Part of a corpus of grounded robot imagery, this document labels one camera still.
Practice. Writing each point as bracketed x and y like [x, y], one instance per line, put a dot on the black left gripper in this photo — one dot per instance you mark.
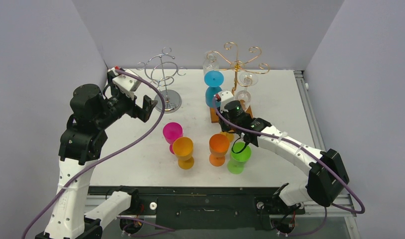
[135, 111]

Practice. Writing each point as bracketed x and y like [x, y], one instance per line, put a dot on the clear small wine glass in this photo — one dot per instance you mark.
[245, 80]

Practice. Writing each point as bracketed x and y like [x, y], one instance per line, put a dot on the blue plastic wine glass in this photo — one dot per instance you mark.
[213, 79]

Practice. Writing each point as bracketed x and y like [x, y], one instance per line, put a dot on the gold wire glass rack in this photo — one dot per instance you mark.
[239, 67]

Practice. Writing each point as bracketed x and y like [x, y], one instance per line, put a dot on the clear patterned wine glass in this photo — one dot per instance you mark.
[210, 62]

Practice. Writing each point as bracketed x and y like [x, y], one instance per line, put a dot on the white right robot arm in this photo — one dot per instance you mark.
[325, 171]

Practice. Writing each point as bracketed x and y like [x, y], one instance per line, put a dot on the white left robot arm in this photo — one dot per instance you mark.
[80, 152]

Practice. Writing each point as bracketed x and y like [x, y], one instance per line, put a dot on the yellow wine glass at back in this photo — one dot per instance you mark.
[230, 136]

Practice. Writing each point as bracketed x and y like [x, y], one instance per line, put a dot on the yellow wine glass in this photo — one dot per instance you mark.
[183, 149]
[230, 136]

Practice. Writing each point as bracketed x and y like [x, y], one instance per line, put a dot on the orange plastic wine glass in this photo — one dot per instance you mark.
[218, 146]

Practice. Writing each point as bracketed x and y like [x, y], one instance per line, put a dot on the green plastic wine glass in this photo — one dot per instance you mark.
[239, 155]

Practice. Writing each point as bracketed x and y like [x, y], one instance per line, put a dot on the pink plastic wine glass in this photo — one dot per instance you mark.
[171, 132]

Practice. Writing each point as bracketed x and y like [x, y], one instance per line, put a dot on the yellow wine glass in front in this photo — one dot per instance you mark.
[183, 149]

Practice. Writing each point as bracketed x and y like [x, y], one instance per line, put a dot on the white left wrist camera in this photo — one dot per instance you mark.
[127, 85]

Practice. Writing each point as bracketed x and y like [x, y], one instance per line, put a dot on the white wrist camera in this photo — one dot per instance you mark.
[127, 85]
[222, 98]

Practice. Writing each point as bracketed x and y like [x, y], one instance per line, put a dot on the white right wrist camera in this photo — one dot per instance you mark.
[222, 98]

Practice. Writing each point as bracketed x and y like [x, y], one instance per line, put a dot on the silver wire glass rack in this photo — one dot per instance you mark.
[161, 70]

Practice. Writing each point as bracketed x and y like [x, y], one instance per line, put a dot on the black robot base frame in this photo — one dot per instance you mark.
[199, 208]

